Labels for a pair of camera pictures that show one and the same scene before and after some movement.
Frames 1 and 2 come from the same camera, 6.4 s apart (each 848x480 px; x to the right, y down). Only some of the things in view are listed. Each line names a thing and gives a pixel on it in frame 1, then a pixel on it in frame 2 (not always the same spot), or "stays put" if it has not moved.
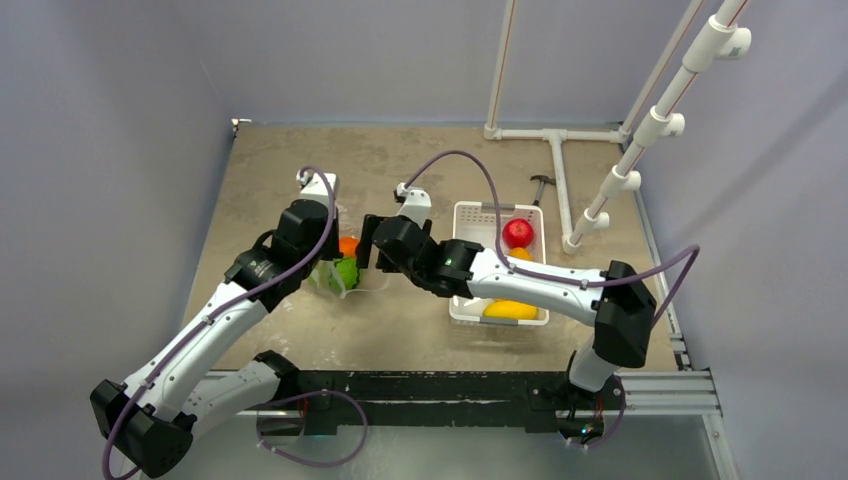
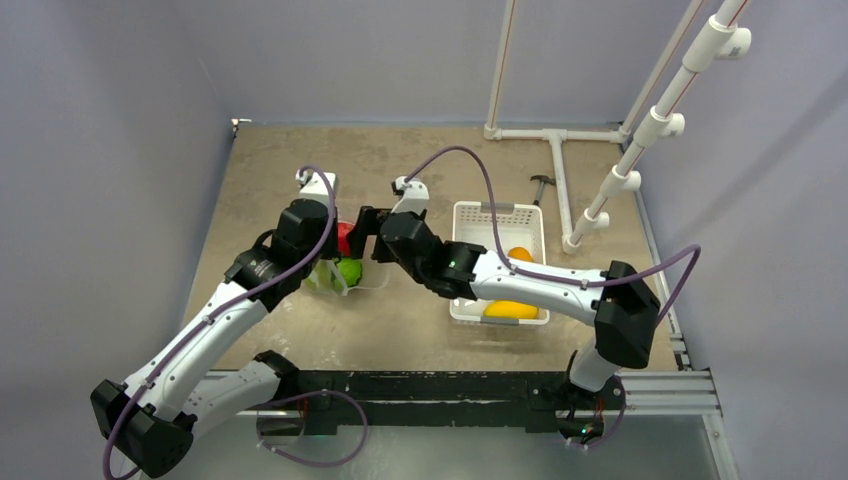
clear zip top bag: [341, 274] stays put
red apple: [518, 233] to [343, 246]
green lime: [321, 278] stays put
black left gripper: [333, 249] stays put
